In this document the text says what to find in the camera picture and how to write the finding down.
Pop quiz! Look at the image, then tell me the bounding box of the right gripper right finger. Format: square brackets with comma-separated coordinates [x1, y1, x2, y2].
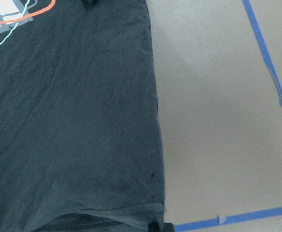
[148, 222, 174, 232]

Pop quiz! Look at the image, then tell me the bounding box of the black graphic t-shirt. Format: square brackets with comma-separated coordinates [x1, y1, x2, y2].
[0, 0, 165, 232]

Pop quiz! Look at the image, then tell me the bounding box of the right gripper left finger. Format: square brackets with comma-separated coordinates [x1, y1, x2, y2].
[83, 0, 95, 4]

